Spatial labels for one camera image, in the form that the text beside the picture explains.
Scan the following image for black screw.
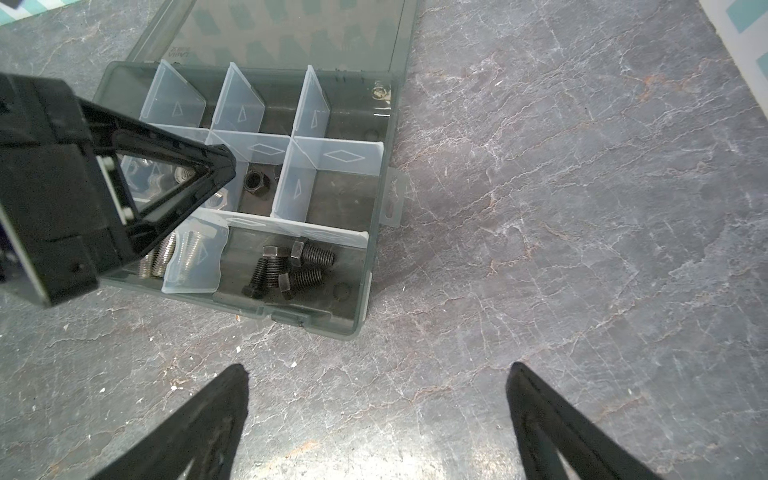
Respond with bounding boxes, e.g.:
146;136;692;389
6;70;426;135
262;245;290;289
278;268;323;300
241;257;269;299
289;237;335;268

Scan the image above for silver bolt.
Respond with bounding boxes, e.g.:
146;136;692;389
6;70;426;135
180;231;204;273
138;250;156;279
151;232;176;278

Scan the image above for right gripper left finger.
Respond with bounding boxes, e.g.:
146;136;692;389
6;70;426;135
94;364;249;479

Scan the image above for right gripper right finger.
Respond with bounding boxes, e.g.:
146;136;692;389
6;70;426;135
505;362;658;479

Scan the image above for grey plastic organizer box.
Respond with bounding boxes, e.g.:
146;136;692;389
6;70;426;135
95;1;418;340

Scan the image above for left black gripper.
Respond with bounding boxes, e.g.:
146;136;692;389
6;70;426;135
0;73;238;308

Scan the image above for silver hex nut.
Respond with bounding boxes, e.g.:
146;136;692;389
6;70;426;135
173;167;196;185

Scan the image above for dark ring washer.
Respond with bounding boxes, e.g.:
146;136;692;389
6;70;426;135
243;170;271;196

